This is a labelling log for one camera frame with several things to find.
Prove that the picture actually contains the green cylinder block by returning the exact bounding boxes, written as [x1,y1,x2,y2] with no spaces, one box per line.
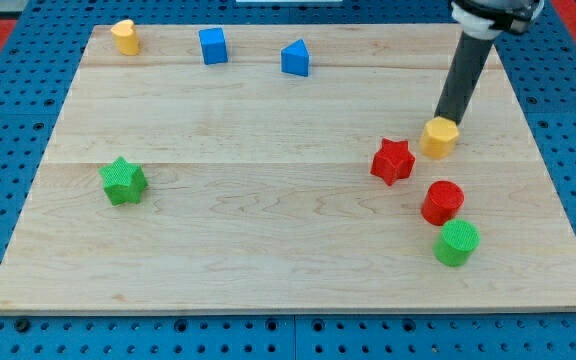
[433,219,480,267]

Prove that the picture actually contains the red star block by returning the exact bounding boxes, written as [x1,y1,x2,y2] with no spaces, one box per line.
[370,138,416,186]

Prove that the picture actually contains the wooden board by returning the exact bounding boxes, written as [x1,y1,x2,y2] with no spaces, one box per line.
[0,24,576,316]

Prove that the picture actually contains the green star block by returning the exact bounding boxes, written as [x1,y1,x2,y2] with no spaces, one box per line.
[98,157,148,206]

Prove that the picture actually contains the yellow heart block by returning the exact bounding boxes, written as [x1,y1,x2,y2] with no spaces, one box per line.
[110,19,140,56]

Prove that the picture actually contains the blue cube block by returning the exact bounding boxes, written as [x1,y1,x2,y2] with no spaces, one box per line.
[198,27,228,65]

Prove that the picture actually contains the blue triangle block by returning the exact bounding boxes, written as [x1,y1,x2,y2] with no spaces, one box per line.
[280,39,310,77]

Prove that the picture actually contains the yellow hexagon block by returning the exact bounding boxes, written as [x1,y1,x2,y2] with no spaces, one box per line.
[419,116,459,160]

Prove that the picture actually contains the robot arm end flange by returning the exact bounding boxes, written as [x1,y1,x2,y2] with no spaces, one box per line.
[449,0,545,40]

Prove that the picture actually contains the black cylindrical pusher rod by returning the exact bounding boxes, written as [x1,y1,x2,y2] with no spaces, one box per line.
[434,32,493,125]

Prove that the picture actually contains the red cylinder block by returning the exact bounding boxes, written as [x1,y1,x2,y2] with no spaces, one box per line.
[421,180,465,226]

